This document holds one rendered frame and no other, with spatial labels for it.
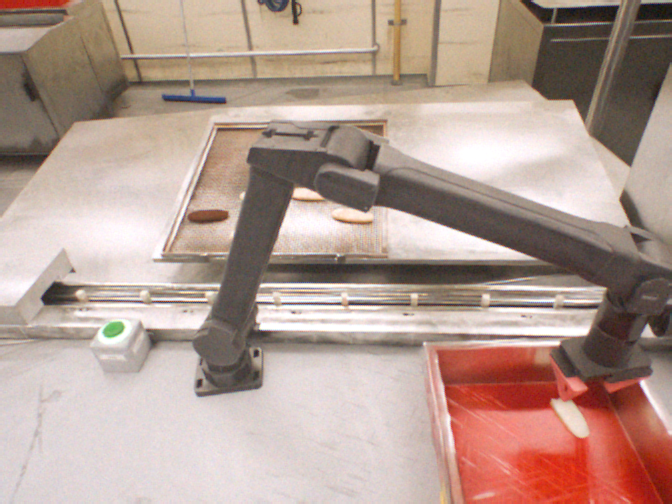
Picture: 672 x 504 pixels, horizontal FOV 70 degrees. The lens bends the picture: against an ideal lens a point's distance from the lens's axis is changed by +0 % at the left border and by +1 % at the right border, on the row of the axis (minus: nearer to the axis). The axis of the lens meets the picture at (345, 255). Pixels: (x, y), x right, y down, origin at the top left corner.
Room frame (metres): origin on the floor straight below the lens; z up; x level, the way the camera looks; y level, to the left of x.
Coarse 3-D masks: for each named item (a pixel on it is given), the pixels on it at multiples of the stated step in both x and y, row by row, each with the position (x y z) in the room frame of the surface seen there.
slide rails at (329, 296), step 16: (48, 304) 0.74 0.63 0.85; (64, 304) 0.73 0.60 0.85; (80, 304) 0.73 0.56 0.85; (96, 304) 0.73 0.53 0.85; (112, 304) 0.72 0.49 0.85; (128, 304) 0.72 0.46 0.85; (144, 304) 0.72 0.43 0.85; (160, 304) 0.71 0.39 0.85; (176, 304) 0.71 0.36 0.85; (192, 304) 0.71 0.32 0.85; (208, 304) 0.71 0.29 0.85; (272, 304) 0.69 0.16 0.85; (288, 304) 0.69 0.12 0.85
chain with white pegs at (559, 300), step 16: (304, 304) 0.70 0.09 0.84; (320, 304) 0.70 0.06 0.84; (336, 304) 0.70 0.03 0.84; (352, 304) 0.69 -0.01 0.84; (368, 304) 0.69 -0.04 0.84; (384, 304) 0.68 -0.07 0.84; (400, 304) 0.68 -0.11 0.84; (416, 304) 0.67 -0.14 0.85; (432, 304) 0.68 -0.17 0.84; (448, 304) 0.67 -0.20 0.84; (464, 304) 0.67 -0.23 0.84; (560, 304) 0.64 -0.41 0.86
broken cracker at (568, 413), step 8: (552, 400) 0.45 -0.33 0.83; (560, 400) 0.44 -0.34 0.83; (560, 408) 0.43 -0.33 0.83; (568, 408) 0.43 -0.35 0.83; (576, 408) 0.43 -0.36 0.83; (560, 416) 0.42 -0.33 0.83; (568, 416) 0.41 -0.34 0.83; (576, 416) 0.41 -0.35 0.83; (568, 424) 0.40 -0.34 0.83; (576, 424) 0.40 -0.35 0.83; (584, 424) 0.40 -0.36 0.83; (576, 432) 0.39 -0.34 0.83; (584, 432) 0.39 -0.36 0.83
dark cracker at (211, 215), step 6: (198, 210) 0.96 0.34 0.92; (204, 210) 0.95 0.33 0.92; (210, 210) 0.95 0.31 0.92; (216, 210) 0.95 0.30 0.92; (222, 210) 0.95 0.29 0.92; (192, 216) 0.94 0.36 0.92; (198, 216) 0.93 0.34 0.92; (204, 216) 0.93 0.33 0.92; (210, 216) 0.93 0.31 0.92; (216, 216) 0.93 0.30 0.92; (222, 216) 0.93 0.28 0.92
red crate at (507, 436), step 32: (480, 384) 0.49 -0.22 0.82; (512, 384) 0.49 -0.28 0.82; (544, 384) 0.48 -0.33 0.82; (480, 416) 0.43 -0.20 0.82; (512, 416) 0.43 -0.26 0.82; (544, 416) 0.42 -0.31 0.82; (608, 416) 0.42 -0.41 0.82; (480, 448) 0.38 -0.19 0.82; (512, 448) 0.37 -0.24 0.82; (544, 448) 0.37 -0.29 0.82; (576, 448) 0.37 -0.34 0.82; (608, 448) 0.36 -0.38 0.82; (480, 480) 0.33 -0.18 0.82; (512, 480) 0.32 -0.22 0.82; (544, 480) 0.32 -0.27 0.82; (576, 480) 0.32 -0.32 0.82; (608, 480) 0.32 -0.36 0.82; (640, 480) 0.31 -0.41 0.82
